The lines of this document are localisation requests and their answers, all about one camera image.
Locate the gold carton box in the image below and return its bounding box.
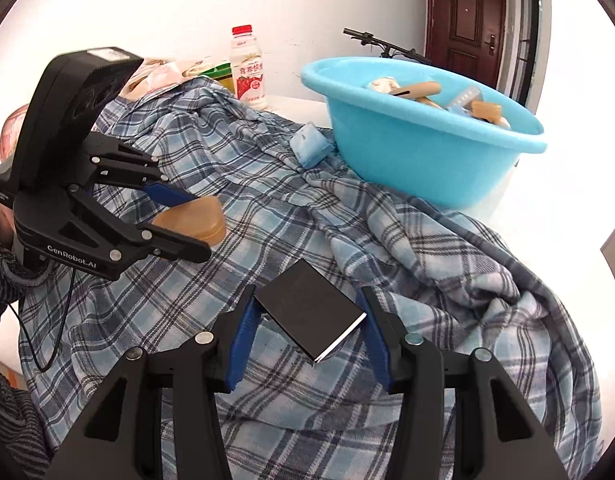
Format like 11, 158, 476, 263
469, 101, 503, 124

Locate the white round item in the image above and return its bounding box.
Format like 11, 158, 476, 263
366, 77, 403, 95

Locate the black electric bike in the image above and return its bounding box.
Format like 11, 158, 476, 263
343, 28, 433, 67

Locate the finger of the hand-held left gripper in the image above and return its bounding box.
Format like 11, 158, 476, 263
84, 132, 198, 209
70, 187, 213, 282

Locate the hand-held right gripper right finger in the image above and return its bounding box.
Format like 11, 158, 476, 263
356, 287, 571, 480

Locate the person's left forearm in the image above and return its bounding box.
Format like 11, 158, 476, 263
0, 230, 55, 333

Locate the person's grey striped clothing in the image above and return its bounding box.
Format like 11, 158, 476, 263
0, 364, 63, 480

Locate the dark brown entrance door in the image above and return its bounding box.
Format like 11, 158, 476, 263
425, 0, 508, 94

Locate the blue plaid blanket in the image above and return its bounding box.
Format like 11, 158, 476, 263
17, 80, 604, 480

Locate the cream plastic bag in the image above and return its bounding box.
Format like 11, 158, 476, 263
121, 57, 229, 97

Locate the black cable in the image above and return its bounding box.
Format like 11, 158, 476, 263
7, 264, 79, 374

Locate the person's left hand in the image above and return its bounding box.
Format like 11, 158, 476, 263
0, 196, 18, 252

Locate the black framed glass partition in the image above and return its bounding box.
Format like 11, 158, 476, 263
510, 0, 544, 109

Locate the light blue plastic basin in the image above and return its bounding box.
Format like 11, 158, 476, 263
300, 56, 548, 211

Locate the tan cylindrical item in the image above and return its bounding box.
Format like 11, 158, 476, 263
391, 81, 443, 102

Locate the light blue tissue packet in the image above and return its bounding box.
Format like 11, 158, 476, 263
290, 122, 336, 169
447, 87, 483, 114

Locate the black box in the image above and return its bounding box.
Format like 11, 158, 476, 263
253, 259, 368, 364

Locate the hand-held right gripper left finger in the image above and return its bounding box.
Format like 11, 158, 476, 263
52, 285, 261, 480

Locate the white yogurt bottle red label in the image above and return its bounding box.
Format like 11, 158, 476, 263
230, 25, 268, 111

